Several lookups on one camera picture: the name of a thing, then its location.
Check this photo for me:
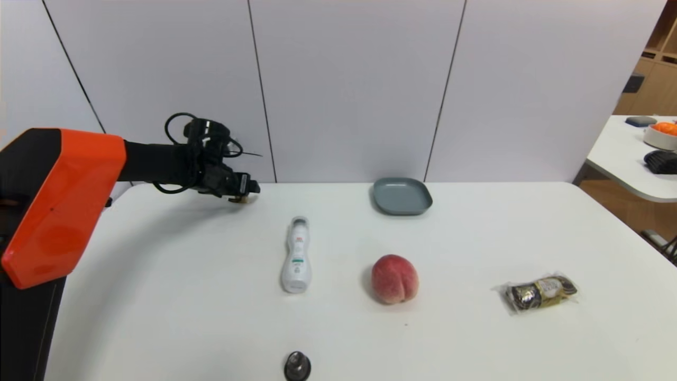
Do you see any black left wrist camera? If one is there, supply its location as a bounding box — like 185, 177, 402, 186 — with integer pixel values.
183, 118, 232, 157

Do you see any black ribbed object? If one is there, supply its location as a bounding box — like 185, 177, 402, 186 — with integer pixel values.
643, 150, 677, 175

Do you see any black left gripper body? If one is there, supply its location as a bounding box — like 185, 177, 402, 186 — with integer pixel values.
204, 164, 251, 201

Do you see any round dark metal knob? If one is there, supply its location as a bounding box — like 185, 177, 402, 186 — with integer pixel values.
284, 350, 312, 381

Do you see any white round bowl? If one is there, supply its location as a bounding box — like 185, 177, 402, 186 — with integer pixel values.
643, 124, 677, 151

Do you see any wooden shelf unit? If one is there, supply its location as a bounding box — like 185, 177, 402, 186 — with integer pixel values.
612, 0, 677, 117

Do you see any black chair base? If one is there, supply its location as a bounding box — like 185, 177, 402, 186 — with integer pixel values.
639, 229, 677, 266

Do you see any Ferrero Rocher chocolate pack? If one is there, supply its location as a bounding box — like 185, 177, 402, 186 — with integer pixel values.
492, 272, 579, 315

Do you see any black looped cable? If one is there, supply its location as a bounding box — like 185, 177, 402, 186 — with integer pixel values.
153, 112, 263, 195

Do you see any grey-green square dish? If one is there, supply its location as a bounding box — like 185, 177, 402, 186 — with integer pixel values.
372, 178, 433, 216

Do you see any white side table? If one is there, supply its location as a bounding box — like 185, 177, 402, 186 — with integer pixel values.
571, 114, 677, 204

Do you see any red peach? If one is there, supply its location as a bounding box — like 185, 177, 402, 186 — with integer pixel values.
370, 254, 420, 305

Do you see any white plastic bottle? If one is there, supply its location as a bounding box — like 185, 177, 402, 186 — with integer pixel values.
281, 216, 313, 294

